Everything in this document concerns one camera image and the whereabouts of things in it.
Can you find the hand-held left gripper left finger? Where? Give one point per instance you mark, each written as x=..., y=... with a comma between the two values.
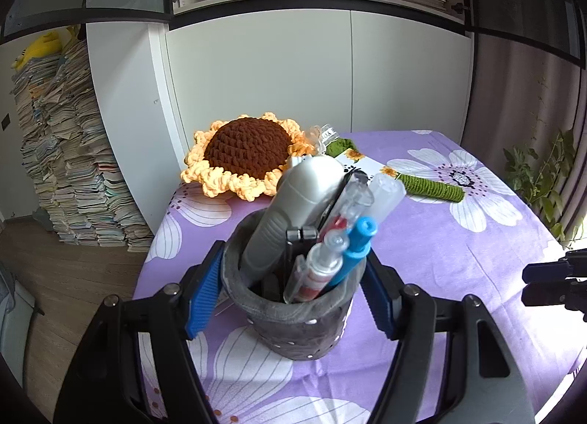
x=204, y=300

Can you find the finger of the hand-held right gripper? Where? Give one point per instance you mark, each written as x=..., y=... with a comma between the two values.
x=545, y=271
x=545, y=298

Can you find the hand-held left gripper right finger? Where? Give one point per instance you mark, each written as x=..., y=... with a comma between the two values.
x=378, y=300

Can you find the clear red gel pen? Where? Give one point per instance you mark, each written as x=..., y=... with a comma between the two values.
x=314, y=270

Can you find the blue cap pen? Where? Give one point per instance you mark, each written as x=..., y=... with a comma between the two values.
x=364, y=227

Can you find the grey fabric pen holder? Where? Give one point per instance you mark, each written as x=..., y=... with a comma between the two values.
x=293, y=332

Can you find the black and silver clip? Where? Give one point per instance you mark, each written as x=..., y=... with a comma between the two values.
x=301, y=235

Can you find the translucent white cap pen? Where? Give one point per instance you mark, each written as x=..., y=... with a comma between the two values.
x=387, y=192

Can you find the grey utility knife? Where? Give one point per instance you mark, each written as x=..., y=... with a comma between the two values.
x=298, y=194

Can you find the purple floral tablecloth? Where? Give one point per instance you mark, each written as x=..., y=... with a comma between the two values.
x=458, y=268

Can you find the green leafy plant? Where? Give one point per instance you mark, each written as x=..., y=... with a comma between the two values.
x=545, y=176

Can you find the white sunflower print card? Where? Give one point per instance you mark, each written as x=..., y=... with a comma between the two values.
x=362, y=162

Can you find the crochet sunflower head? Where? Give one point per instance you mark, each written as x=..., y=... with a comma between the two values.
x=247, y=148

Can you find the green crochet leaf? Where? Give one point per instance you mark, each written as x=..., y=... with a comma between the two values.
x=341, y=146

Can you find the clear plastic wrap ribbon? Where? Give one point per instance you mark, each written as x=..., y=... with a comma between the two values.
x=325, y=137

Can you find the tall pile of books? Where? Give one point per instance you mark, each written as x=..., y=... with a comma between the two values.
x=78, y=167

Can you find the pale grey object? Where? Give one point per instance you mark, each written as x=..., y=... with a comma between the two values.
x=16, y=323

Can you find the white bookshelf cabinet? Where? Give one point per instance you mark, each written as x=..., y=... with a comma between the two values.
x=257, y=75

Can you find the yellow plush toy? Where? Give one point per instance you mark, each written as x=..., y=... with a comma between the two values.
x=41, y=50

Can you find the black wall socket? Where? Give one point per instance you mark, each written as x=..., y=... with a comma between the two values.
x=4, y=122

